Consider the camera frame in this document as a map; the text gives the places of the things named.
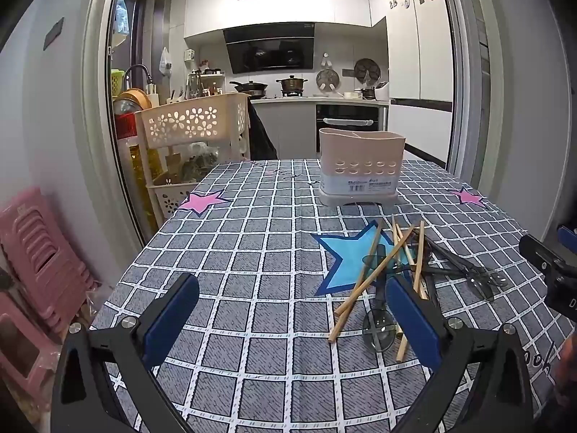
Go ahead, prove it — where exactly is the round hanging steamer rack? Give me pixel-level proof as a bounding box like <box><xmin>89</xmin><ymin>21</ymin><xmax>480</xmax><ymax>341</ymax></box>
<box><xmin>316</xmin><ymin>69</ymin><xmax>342</xmax><ymax>95</ymax></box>

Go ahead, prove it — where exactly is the dark wall switch panel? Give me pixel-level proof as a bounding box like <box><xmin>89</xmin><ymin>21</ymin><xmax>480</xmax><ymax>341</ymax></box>
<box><xmin>43</xmin><ymin>17</ymin><xmax>65</xmax><ymax>52</ymax></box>

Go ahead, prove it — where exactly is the black kitchen faucet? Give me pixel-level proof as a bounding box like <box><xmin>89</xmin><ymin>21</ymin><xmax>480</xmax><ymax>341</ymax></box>
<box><xmin>123</xmin><ymin>65</ymin><xmax>153</xmax><ymax>96</ymax></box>

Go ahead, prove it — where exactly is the stack of pink plastic stools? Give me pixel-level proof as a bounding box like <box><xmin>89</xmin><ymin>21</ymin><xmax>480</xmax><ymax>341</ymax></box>
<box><xmin>0</xmin><ymin>186</ymin><xmax>103</xmax><ymax>418</ymax></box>

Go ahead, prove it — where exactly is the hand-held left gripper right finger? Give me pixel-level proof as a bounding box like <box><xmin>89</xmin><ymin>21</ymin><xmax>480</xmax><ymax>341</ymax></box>
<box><xmin>383</xmin><ymin>275</ymin><xmax>535</xmax><ymax>433</ymax></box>

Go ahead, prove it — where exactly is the black range hood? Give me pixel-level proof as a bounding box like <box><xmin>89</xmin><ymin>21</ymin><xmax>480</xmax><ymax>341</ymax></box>
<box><xmin>223</xmin><ymin>22</ymin><xmax>315</xmax><ymax>74</ymax></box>

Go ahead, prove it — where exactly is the orange round basin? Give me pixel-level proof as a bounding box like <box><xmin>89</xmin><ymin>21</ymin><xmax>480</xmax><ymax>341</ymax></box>
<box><xmin>114</xmin><ymin>89</ymin><xmax>146</xmax><ymax>113</ymax></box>

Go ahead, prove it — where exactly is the black wok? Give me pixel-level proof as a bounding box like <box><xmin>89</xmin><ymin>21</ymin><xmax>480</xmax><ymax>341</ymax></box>
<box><xmin>229</xmin><ymin>80</ymin><xmax>269</xmax><ymax>98</ymax></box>

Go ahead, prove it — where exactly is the short wooden utensil handle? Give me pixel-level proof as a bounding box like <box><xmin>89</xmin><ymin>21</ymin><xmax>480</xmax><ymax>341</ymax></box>
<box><xmin>336</xmin><ymin>220</ymin><xmax>379</xmax><ymax>318</ymax></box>

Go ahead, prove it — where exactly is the wooden chopstick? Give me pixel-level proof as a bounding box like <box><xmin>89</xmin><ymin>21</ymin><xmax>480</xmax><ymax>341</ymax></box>
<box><xmin>395</xmin><ymin>224</ymin><xmax>416</xmax><ymax>276</ymax></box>
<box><xmin>391</xmin><ymin>215</ymin><xmax>428</xmax><ymax>299</ymax></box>
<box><xmin>396</xmin><ymin>221</ymin><xmax>426</xmax><ymax>362</ymax></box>
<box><xmin>328</xmin><ymin>227</ymin><xmax>414</xmax><ymax>342</ymax></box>

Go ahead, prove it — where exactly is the red plastic container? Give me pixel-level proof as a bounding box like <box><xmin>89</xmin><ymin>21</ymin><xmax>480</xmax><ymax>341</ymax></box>
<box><xmin>114</xmin><ymin>113</ymin><xmax>138</xmax><ymax>141</ymax></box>

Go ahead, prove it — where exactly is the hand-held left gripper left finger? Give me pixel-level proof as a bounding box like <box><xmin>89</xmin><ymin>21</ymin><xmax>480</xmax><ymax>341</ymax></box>
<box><xmin>50</xmin><ymin>273</ymin><xmax>200</xmax><ymax>433</ymax></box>

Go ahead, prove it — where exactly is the dark translucent plastic spoon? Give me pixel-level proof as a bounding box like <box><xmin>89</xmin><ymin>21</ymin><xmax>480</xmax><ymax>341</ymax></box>
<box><xmin>419</xmin><ymin>235</ymin><xmax>497</xmax><ymax>290</ymax></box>
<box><xmin>362</xmin><ymin>244</ymin><xmax>398</xmax><ymax>353</ymax></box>
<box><xmin>412</xmin><ymin>228</ymin><xmax>509</xmax><ymax>302</ymax></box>

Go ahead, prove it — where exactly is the black built-in oven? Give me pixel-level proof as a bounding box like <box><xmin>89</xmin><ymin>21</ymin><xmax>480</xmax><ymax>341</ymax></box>
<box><xmin>316</xmin><ymin>104</ymin><xmax>380</xmax><ymax>159</ymax></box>

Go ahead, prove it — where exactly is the beige flower-cutout storage rack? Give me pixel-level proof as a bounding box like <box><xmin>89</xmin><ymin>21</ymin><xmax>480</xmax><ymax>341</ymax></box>
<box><xmin>134</xmin><ymin>92</ymin><xmax>251</xmax><ymax>230</ymax></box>

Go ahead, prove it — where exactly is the grey checked star tablecloth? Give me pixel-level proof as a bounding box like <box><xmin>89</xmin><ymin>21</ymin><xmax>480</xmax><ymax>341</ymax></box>
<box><xmin>90</xmin><ymin>159</ymin><xmax>577</xmax><ymax>433</ymax></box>

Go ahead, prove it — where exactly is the beige plastic utensil holder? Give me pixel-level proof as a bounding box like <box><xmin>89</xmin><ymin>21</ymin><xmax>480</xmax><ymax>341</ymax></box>
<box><xmin>318</xmin><ymin>127</ymin><xmax>406</xmax><ymax>207</ymax></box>

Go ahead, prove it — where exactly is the dark cooking pot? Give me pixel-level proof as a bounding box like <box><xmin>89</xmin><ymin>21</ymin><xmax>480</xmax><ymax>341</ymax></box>
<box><xmin>276</xmin><ymin>74</ymin><xmax>308</xmax><ymax>97</ymax></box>

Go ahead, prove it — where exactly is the round hanging multi-cup pan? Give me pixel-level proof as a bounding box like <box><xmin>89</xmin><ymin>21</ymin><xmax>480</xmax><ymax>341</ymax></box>
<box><xmin>354</xmin><ymin>58</ymin><xmax>382</xmax><ymax>84</ymax></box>

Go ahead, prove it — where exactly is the white refrigerator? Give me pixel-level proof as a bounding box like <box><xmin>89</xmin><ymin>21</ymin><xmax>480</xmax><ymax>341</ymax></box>
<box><xmin>385</xmin><ymin>0</ymin><xmax>455</xmax><ymax>164</ymax></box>

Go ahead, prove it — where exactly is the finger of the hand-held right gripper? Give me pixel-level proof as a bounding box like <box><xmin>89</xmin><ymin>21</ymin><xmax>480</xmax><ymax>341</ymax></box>
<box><xmin>558</xmin><ymin>226</ymin><xmax>577</xmax><ymax>254</ymax></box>
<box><xmin>518</xmin><ymin>233</ymin><xmax>566</xmax><ymax>276</ymax></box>

